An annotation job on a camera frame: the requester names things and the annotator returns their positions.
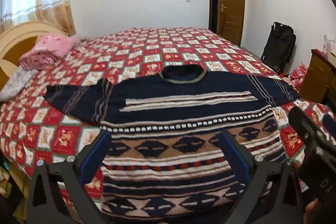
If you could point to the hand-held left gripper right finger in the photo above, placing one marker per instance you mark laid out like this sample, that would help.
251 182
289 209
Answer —
231 154

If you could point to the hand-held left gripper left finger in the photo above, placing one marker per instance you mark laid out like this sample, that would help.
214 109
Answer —
95 151

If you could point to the navy patterned knit sweater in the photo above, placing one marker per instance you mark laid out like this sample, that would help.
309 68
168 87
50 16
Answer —
170 113

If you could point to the person's right hand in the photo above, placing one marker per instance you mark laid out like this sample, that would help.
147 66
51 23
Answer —
313 213

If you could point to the red plaid cloth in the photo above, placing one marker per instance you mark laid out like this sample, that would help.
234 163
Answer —
298 74

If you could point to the grey floral pillow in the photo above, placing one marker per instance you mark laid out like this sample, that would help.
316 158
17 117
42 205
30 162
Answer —
18 82

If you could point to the red checkered bear bedspread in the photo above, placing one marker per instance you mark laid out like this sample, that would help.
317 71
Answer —
131 50

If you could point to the pink folded blanket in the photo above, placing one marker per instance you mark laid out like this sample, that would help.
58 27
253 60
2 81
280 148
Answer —
50 49

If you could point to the black bag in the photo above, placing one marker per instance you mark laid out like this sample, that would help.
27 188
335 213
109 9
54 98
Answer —
279 45

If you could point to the wooden headboard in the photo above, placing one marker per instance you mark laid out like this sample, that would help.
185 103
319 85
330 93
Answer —
15 43

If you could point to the brown wooden door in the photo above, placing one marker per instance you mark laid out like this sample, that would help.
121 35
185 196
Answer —
231 1

